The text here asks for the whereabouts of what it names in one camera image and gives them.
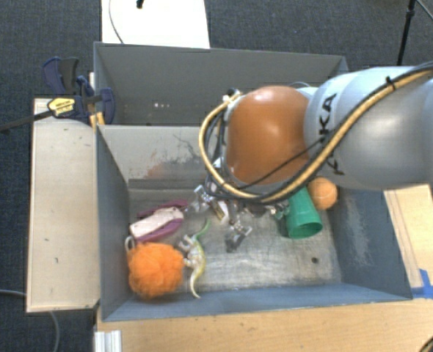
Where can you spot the orange ball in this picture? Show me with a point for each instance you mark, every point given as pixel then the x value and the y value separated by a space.
pixel 323 193

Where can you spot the purple and white stapler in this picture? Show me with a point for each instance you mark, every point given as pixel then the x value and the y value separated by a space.
pixel 158 224

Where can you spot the green plastic cup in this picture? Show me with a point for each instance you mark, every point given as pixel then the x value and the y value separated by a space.
pixel 302 216

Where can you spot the grey metal bin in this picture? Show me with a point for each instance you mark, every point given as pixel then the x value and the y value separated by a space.
pixel 268 262

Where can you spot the green and white toy dinosaur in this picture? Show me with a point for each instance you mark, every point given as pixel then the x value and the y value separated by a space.
pixel 198 259

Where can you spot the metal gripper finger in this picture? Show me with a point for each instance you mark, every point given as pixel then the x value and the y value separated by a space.
pixel 231 242
pixel 245 232

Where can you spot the pale wood flat board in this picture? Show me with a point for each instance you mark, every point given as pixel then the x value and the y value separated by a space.
pixel 62 215

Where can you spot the orange mesh bath sponge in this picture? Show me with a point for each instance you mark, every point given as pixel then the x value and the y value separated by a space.
pixel 154 270

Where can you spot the black cylinder on white bracket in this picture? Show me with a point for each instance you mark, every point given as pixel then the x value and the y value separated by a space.
pixel 218 208

